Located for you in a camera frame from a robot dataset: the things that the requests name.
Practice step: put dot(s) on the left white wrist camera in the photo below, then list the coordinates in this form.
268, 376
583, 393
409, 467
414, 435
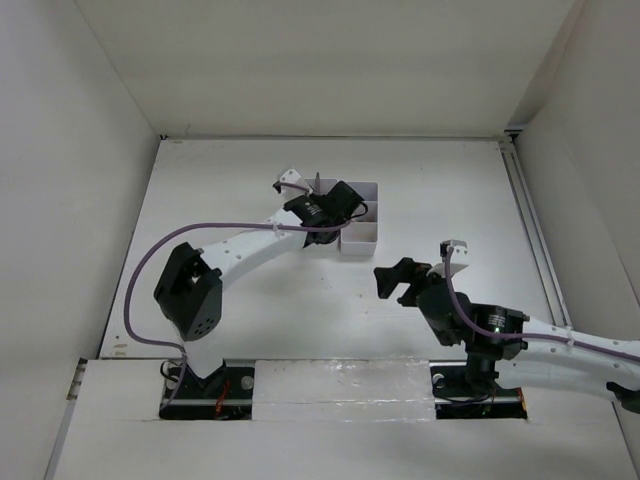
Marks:
291, 179

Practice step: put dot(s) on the left white organizer box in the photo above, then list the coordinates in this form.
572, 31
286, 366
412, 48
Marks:
327, 184

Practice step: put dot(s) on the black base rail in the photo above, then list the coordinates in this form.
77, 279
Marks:
352, 391

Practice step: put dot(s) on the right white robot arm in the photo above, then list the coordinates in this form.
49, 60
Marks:
506, 348

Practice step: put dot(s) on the aluminium side rail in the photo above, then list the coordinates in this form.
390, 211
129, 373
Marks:
533, 231

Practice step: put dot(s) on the right white organizer box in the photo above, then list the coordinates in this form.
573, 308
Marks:
360, 238

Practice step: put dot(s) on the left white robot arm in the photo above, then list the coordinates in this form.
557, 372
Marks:
190, 289

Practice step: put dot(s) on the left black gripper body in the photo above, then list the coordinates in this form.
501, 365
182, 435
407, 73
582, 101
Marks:
313, 198

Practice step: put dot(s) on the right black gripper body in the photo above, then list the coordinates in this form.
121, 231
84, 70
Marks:
432, 279

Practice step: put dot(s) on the white organizer box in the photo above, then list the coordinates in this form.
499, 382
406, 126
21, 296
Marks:
327, 184
360, 238

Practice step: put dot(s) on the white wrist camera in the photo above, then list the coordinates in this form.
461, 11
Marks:
291, 179
457, 252

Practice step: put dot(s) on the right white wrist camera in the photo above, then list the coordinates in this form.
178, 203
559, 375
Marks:
457, 252

